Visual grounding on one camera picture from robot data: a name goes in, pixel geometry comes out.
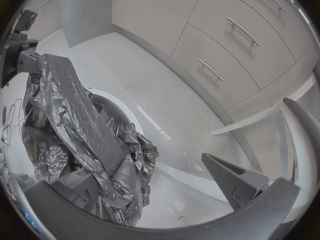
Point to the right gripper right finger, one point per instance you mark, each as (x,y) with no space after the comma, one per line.
(242,186)

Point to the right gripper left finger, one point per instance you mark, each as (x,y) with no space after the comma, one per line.
(77,186)

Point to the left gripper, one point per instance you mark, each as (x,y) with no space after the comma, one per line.
(10,61)

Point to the black plastic bag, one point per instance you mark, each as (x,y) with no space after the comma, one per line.
(82,124)

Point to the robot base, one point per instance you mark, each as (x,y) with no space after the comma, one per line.
(31,220)

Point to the grey and white chair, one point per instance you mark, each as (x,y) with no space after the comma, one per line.
(302,134)

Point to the beige cabinet with drawers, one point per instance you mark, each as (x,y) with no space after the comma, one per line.
(225,46)

